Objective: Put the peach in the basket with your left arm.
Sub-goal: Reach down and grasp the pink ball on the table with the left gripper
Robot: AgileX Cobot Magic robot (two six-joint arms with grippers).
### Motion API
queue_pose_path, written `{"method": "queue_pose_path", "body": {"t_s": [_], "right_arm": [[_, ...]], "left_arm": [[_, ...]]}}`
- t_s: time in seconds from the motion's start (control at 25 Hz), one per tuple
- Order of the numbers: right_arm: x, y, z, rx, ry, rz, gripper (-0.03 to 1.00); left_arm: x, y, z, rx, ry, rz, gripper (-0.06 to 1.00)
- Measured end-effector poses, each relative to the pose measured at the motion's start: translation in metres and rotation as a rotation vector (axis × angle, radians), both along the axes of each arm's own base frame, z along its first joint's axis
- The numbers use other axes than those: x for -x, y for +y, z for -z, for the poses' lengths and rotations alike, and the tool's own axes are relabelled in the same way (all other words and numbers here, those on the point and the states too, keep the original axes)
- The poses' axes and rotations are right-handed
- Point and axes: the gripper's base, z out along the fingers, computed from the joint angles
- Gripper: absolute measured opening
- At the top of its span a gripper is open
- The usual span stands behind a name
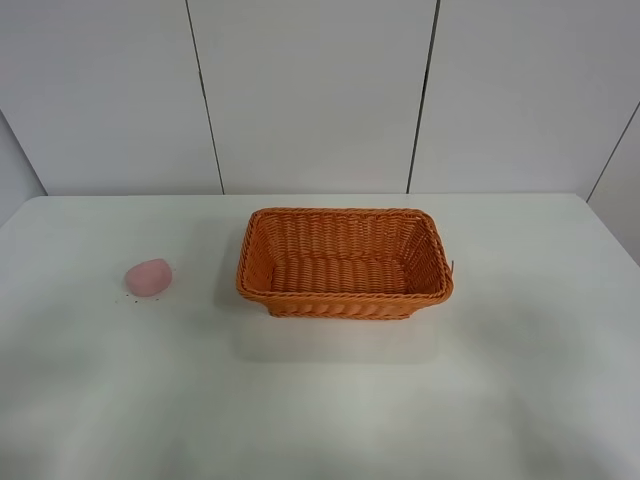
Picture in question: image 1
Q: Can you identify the pink peach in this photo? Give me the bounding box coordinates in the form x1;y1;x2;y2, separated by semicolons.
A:
124;259;173;297

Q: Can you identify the orange wicker basket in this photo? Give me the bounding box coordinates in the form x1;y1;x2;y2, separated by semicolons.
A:
236;207;454;320

